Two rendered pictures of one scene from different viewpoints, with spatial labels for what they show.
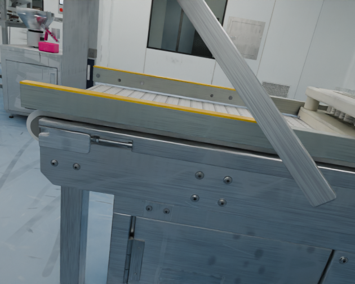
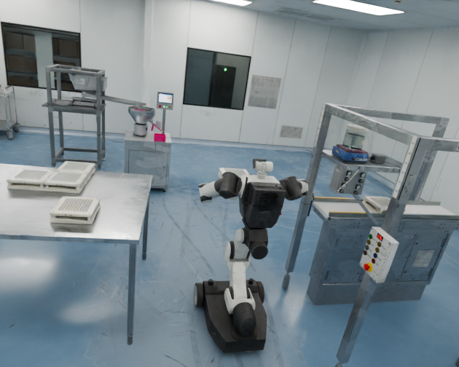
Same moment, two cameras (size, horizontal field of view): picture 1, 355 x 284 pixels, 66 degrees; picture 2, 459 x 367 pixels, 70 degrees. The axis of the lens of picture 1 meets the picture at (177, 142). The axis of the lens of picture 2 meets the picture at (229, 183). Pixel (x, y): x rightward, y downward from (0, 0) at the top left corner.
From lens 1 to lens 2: 2.52 m
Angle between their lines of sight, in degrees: 14
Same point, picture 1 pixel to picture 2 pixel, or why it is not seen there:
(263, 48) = (280, 99)
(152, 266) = (339, 243)
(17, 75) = (137, 160)
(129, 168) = (343, 223)
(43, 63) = (157, 149)
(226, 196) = (358, 225)
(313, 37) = (317, 88)
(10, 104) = not seen: hidden behind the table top
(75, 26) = (310, 188)
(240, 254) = (357, 237)
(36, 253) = not seen: hidden behind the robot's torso
